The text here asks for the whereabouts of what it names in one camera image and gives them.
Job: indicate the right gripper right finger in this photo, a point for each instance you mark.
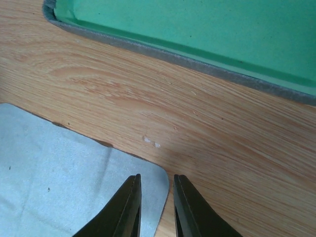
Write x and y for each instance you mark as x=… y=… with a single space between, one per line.
x=194 y=217

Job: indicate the blue-grey glasses case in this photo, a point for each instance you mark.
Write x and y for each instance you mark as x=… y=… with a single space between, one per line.
x=268 y=45

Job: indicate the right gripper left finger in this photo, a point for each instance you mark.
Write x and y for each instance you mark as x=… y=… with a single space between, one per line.
x=121 y=216

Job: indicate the light blue cleaning cloth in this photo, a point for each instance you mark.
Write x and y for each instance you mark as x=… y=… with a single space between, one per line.
x=53 y=180

